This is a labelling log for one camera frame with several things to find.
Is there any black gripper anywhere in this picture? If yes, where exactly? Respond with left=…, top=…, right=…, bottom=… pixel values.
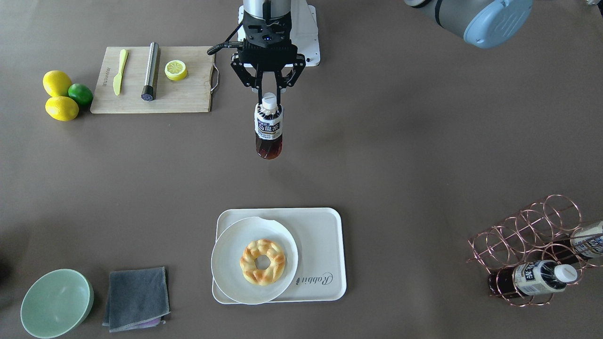
left=230, top=16, right=306, bottom=105

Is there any tea bottle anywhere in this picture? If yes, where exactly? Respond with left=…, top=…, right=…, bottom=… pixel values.
left=488, top=260, right=579, bottom=299
left=546, top=221, right=603, bottom=265
left=254, top=92, right=284, bottom=160

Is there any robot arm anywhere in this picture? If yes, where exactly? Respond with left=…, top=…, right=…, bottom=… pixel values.
left=208, top=0, right=533, bottom=105

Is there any cream serving tray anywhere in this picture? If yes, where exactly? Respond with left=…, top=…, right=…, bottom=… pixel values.
left=212, top=207, right=347, bottom=304

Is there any wooden cutting board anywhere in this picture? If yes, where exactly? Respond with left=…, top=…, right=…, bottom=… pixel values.
left=90, top=46, right=215, bottom=114

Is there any half lemon slice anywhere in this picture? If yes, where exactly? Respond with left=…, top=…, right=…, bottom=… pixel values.
left=164, top=60, right=188, bottom=81

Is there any steel muddler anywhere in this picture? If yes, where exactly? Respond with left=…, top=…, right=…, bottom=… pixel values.
left=141, top=41, right=160, bottom=102

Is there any yellow plastic knife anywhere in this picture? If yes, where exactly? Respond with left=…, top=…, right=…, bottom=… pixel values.
left=113, top=49, right=129, bottom=96

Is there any white plate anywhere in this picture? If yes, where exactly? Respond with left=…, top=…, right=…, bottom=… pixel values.
left=212, top=217, right=299, bottom=305

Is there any green lime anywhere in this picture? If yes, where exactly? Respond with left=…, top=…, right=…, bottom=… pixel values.
left=67, top=83, right=93, bottom=106

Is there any glazed twisted donut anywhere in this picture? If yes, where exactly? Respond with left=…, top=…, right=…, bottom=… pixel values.
left=239, top=239, right=286, bottom=287

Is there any yellow lemon lower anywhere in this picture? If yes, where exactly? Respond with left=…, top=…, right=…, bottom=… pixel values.
left=45, top=96, right=80, bottom=121

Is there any yellow lemon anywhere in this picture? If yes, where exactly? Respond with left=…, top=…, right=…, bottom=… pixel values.
left=42, top=70, right=73, bottom=97
left=45, top=96, right=80, bottom=121

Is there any yellow lemon upper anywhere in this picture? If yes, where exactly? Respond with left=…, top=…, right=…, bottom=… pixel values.
left=42, top=70, right=73, bottom=97

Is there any grey folded cloth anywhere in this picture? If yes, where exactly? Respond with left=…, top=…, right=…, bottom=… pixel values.
left=103, top=266, right=170, bottom=332

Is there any mint green bowl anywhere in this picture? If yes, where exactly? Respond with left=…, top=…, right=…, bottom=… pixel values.
left=21, top=269, right=94, bottom=339

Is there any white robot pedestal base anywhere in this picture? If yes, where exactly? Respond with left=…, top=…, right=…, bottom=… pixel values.
left=236, top=0, right=321, bottom=68

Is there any copper wire bottle rack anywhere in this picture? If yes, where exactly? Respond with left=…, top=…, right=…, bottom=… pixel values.
left=469, top=194, right=602, bottom=307

